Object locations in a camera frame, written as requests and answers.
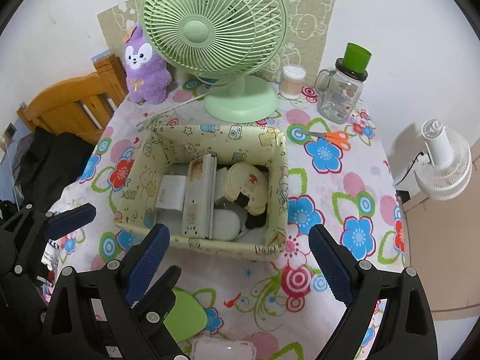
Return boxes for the purple plush bunny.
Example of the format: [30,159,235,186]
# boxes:
[124,23,172,105]

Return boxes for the black clothing pile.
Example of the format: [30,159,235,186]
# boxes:
[17,127,95,213]

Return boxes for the wooden chair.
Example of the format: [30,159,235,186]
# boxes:
[17,54,127,145]

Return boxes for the cotton swab container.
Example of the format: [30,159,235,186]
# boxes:
[279,64,307,100]

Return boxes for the clear plastic box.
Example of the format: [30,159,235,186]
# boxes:
[190,336,256,360]

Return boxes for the fan power cord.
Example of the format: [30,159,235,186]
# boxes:
[136,82,241,132]

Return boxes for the white round oval case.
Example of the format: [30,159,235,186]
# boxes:
[211,209,241,242]

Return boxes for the white floor fan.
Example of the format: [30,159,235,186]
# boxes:
[414,119,473,201]

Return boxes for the green cup on jar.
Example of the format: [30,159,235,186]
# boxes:
[343,42,372,74]

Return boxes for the green rounded lid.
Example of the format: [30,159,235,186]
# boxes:
[163,289,208,343]

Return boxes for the orange handled scissors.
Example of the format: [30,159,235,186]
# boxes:
[303,131,352,151]

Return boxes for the yellow patterned storage box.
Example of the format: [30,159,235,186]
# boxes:
[114,124,288,261]

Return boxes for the black small object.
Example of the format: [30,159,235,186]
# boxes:
[245,204,268,229]

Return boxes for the round cream compact mirror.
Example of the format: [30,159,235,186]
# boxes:
[224,163,269,216]

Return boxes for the glass mason jar mug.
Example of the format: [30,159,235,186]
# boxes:
[314,58,368,125]

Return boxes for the white 45W charger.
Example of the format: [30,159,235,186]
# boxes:
[154,175,187,211]

